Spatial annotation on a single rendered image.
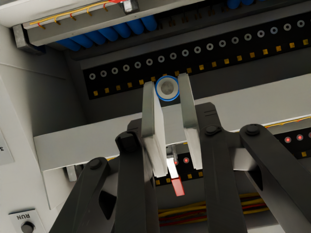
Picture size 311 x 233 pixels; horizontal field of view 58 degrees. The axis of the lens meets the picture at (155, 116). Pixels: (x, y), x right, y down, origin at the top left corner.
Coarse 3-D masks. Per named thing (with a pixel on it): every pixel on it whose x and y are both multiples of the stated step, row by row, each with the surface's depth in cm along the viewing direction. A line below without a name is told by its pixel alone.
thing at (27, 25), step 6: (102, 0) 33; (84, 6) 33; (96, 6) 33; (102, 6) 33; (60, 12) 34; (78, 12) 34; (84, 12) 34; (42, 18) 34; (60, 18) 34; (24, 24) 34; (36, 24) 34; (42, 24) 34
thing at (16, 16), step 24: (0, 0) 29; (24, 0) 29; (48, 0) 30; (72, 0) 32; (96, 0) 33; (0, 24) 33; (240, 24) 45; (0, 48) 32; (24, 48) 35; (48, 48) 44; (144, 48) 47; (48, 72) 42
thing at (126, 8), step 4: (108, 0) 23; (112, 0) 23; (116, 0) 24; (120, 0) 25; (124, 0) 26; (128, 0) 30; (124, 4) 30; (128, 4) 30; (124, 8) 30; (128, 8) 30
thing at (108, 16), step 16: (144, 0) 33; (160, 0) 33; (176, 0) 32; (192, 0) 33; (80, 16) 34; (96, 16) 34; (112, 16) 34; (128, 16) 33; (144, 16) 35; (32, 32) 35; (48, 32) 35; (64, 32) 34; (80, 32) 35
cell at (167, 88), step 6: (162, 78) 20; (168, 78) 20; (174, 78) 20; (156, 84) 20; (162, 84) 20; (168, 84) 20; (174, 84) 20; (156, 90) 20; (162, 90) 20; (168, 90) 20; (174, 90) 20; (162, 96) 20; (168, 96) 20; (174, 96) 20
